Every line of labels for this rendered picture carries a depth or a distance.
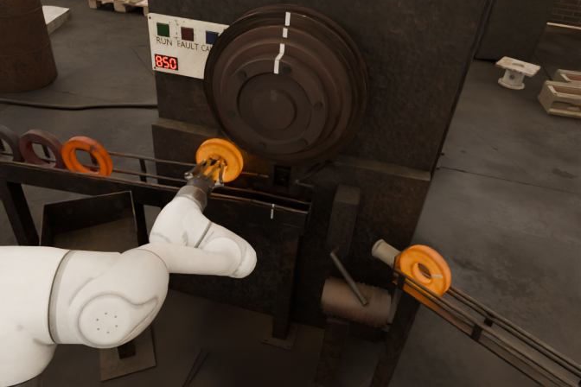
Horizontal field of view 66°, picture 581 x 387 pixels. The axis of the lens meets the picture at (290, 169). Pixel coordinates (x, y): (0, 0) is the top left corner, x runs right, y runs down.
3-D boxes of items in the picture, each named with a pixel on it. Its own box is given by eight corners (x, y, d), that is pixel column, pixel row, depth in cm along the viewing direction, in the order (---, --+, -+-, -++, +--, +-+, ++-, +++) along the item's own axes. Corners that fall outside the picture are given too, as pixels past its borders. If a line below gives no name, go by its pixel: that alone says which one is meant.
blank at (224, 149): (196, 136, 146) (192, 141, 143) (240, 141, 142) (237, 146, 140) (203, 174, 155) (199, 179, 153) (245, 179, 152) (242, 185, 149)
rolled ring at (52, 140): (53, 135, 157) (59, 130, 160) (10, 131, 162) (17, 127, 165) (69, 178, 168) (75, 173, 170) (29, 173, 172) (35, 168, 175)
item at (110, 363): (85, 340, 180) (42, 204, 139) (151, 323, 189) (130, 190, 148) (86, 386, 165) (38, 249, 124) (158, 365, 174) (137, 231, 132)
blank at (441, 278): (413, 288, 139) (407, 293, 137) (400, 243, 137) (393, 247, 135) (457, 296, 126) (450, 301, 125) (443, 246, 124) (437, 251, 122)
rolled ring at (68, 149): (54, 138, 158) (60, 134, 161) (72, 181, 168) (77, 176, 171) (98, 142, 154) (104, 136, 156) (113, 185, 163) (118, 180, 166)
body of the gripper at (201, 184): (181, 202, 133) (194, 183, 141) (208, 208, 132) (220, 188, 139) (179, 183, 129) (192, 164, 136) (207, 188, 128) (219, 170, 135)
